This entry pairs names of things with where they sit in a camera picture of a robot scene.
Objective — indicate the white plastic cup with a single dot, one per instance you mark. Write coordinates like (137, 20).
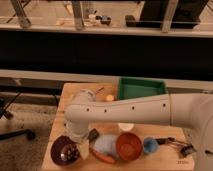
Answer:
(125, 127)

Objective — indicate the orange peach fruit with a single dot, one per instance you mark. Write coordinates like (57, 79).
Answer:
(110, 98)

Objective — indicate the dark purple grape bunch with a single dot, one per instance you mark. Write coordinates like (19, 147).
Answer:
(69, 153)

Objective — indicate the light blue cloth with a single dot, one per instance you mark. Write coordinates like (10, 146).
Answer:
(105, 144)

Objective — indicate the black handled tool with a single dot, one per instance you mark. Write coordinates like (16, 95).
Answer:
(183, 148)

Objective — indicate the orange plastic bowl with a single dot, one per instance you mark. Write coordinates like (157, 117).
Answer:
(128, 146)

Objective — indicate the small blue cup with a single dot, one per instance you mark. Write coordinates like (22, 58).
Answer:
(150, 145)

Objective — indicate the black rectangular block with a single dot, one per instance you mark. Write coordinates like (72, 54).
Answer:
(93, 134)

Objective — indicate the green plastic tray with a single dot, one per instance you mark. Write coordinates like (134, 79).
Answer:
(129, 88)

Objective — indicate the orange carrot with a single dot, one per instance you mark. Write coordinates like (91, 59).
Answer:
(103, 158)

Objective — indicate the purple plastic bowl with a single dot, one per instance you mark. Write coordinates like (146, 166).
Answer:
(57, 147)

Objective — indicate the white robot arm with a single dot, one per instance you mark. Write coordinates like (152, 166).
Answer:
(189, 110)

